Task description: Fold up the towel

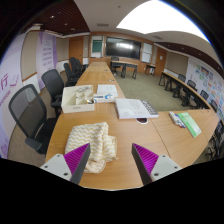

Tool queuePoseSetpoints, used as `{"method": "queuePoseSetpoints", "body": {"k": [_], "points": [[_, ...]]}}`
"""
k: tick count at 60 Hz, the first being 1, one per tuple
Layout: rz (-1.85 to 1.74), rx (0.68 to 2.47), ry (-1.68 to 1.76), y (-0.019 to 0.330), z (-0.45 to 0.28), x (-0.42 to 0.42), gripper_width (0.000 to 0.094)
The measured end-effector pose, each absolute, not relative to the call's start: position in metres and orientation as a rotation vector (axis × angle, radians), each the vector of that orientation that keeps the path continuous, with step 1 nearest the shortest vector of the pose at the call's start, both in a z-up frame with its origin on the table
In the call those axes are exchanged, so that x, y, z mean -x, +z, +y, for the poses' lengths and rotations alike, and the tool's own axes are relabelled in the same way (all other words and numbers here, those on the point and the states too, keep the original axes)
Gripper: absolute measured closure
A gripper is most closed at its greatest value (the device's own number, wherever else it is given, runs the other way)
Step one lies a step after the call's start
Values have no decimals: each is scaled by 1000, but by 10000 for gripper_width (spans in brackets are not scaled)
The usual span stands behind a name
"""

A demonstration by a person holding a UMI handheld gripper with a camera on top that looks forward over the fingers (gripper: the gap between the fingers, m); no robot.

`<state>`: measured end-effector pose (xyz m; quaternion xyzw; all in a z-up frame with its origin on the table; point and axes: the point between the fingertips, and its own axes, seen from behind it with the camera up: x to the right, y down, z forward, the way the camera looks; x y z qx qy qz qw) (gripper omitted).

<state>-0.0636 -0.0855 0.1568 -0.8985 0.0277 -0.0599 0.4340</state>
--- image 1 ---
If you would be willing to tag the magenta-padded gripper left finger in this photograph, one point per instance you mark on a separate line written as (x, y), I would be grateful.
(75, 159)

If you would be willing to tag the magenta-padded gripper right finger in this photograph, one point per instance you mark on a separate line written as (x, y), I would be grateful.
(146, 158)

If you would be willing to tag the cream zigzag towel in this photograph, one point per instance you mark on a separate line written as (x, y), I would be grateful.
(90, 140)

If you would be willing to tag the white pen box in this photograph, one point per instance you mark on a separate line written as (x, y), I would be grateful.
(175, 118)

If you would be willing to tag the thick white book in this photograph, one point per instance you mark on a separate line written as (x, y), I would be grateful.
(133, 108)

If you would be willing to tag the white open cardboard box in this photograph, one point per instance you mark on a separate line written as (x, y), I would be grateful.
(75, 107)

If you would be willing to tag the green booklet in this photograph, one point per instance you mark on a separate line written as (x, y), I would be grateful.
(190, 125)

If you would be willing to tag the black mesh office chair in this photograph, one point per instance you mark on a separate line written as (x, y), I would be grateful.
(26, 113)
(51, 85)

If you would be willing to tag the small white and blue box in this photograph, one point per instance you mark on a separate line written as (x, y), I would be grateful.
(105, 98)

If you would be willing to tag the white printed paper sheet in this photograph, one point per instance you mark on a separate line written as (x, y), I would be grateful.
(106, 89)

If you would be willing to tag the row of desks with chairs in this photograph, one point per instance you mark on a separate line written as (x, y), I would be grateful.
(186, 88)

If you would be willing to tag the row of black office chairs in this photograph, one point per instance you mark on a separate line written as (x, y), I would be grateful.
(73, 68)

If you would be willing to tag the small wooden desk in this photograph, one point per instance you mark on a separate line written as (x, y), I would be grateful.
(150, 66)

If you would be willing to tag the black-legged wooden desk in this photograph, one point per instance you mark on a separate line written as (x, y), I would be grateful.
(125, 63)

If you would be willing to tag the brown wooden door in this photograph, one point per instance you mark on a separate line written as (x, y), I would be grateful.
(76, 49)
(161, 60)

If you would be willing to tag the large ceiling light panel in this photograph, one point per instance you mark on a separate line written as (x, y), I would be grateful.
(160, 18)

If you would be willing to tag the colourful wall posters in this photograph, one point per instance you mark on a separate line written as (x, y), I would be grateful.
(208, 80)

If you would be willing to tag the white wall board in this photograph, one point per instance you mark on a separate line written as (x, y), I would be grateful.
(147, 52)

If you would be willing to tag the purple wall banner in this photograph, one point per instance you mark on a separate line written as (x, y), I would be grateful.
(46, 56)

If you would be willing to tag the large black wall screen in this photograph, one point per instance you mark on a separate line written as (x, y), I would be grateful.
(123, 48)

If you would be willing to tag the green framed wall board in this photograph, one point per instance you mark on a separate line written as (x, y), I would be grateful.
(96, 46)

